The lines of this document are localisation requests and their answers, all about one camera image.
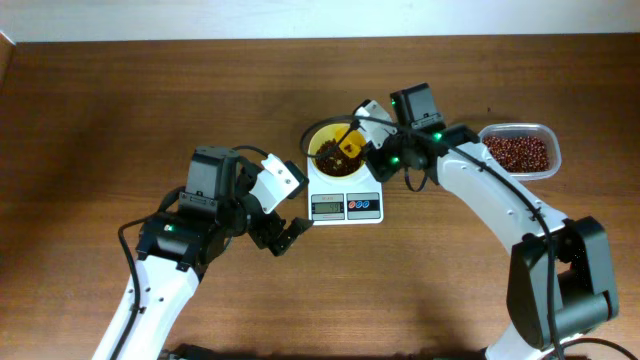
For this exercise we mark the white digital kitchen scale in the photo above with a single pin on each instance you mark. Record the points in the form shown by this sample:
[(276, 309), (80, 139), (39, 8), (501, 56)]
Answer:
[(350, 200)]

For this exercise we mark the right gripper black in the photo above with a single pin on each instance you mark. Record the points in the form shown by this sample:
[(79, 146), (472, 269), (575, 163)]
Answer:
[(380, 170)]

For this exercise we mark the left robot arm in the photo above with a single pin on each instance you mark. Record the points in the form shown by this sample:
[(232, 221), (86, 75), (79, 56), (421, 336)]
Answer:
[(165, 272)]

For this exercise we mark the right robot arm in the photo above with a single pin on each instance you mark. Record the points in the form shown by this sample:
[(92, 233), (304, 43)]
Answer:
[(561, 280)]

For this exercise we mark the red beans in bowl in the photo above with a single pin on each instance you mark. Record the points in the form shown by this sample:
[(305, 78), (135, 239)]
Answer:
[(338, 164)]

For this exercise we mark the yellow plastic bowl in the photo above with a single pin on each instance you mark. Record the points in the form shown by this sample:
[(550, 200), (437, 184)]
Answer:
[(322, 143)]

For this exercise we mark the yellow measuring scoop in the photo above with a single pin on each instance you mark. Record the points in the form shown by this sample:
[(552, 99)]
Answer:
[(344, 135)]

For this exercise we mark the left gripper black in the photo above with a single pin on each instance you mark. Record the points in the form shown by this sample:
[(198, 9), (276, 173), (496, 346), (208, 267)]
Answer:
[(264, 234)]

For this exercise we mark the red beans in container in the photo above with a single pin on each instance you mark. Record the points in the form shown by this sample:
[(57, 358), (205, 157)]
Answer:
[(523, 154)]

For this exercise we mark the clear plastic container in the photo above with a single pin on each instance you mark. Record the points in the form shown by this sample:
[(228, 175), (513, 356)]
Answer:
[(543, 132)]

